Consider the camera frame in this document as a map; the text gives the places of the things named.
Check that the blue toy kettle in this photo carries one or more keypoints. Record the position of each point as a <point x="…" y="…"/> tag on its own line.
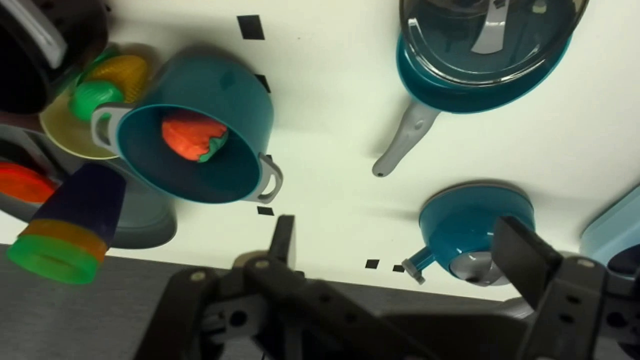
<point x="461" y="220"/>

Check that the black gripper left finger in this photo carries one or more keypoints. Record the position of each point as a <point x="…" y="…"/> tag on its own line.
<point x="220" y="312"/>

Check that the grey round plate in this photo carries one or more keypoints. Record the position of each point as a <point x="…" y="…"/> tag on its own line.
<point x="142" y="213"/>

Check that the orange toy carrot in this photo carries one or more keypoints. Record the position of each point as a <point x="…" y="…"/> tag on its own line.
<point x="190" y="136"/>

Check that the yellow-green plastic bowl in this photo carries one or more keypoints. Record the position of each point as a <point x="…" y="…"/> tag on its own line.
<point x="67" y="133"/>

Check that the small orange plate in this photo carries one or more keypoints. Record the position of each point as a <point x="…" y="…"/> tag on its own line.
<point x="22" y="183"/>

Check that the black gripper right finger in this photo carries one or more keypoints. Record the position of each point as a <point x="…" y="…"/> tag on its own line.
<point x="573" y="312"/>

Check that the light blue toy toaster oven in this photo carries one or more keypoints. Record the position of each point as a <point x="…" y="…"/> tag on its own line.
<point x="616" y="230"/>

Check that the green toy vegetable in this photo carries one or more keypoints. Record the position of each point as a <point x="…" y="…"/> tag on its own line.
<point x="92" y="100"/>

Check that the purple plastic cup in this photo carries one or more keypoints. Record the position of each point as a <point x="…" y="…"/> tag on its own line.
<point x="86" y="197"/>

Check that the yellow toy corn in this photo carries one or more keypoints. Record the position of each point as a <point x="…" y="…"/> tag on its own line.
<point x="127" y="72"/>

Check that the green plastic cup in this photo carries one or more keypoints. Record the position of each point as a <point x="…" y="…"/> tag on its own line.
<point x="52" y="261"/>

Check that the blue toy pot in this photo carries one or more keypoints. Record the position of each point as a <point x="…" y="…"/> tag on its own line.
<point x="220" y="86"/>

